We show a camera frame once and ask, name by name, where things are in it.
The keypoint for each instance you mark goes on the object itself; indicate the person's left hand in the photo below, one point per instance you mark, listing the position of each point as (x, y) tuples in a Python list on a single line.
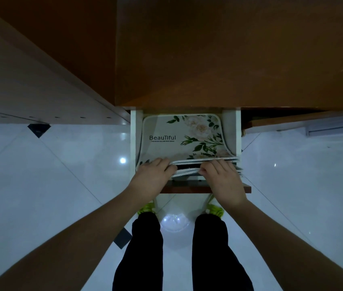
[(151, 181)]

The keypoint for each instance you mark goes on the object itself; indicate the person's right hand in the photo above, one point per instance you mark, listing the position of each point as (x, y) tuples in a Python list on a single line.
[(226, 184)]

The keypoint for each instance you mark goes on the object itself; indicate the white green-leaf floral placemat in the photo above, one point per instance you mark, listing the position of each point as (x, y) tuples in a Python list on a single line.
[(165, 148)]

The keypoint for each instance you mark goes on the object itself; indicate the person's left forearm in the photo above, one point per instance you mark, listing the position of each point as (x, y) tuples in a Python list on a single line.
[(68, 248)]

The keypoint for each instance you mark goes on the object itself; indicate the person's right forearm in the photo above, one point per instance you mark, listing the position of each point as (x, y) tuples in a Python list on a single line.
[(280, 248)]

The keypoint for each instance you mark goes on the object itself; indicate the person's black trousers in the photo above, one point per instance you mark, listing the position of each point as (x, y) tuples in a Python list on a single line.
[(144, 254)]

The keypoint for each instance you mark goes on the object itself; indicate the low brown wooden cabinet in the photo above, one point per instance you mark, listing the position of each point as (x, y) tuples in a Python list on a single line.
[(235, 57)]

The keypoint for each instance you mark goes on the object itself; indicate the tall brown wooden cupboard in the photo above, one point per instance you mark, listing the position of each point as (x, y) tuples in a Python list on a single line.
[(38, 72)]

